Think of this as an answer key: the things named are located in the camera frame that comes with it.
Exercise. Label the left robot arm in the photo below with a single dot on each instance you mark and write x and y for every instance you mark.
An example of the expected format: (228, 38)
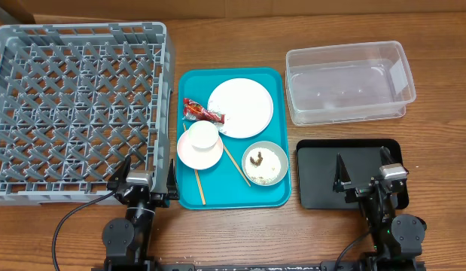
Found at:
(127, 239)

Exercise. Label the teal plastic tray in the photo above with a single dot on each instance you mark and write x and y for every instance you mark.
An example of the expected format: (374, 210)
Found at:
(223, 186)

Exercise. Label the grey plastic dish rack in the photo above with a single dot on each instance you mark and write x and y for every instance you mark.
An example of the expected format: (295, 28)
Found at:
(75, 101)

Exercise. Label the black plastic tray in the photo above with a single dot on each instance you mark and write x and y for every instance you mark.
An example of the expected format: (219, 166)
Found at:
(317, 162)

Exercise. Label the white cup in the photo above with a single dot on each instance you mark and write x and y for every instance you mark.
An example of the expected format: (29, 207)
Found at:
(203, 134)

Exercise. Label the pink small plate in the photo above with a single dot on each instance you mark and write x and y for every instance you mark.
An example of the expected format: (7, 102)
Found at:
(198, 159)

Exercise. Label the red snack wrapper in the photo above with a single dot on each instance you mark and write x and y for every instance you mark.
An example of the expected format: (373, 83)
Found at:
(195, 112)

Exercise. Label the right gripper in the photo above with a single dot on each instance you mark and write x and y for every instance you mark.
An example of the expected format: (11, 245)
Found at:
(367, 190)

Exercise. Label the brown food scrap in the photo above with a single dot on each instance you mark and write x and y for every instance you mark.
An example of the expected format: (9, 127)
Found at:
(257, 159)

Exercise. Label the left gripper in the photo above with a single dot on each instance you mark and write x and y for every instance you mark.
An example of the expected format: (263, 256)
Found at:
(162, 199)

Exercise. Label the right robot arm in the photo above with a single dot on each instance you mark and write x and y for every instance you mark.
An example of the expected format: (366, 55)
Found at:
(397, 239)

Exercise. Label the large white plate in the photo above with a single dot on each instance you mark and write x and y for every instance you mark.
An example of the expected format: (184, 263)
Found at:
(246, 105)

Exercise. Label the clear plastic bin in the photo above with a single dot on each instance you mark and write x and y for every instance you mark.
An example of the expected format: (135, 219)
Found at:
(348, 83)

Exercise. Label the white rice pile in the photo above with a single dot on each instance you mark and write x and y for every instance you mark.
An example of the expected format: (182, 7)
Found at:
(268, 171)

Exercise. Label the grey bowl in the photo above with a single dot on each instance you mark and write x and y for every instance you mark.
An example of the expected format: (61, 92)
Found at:
(278, 151)

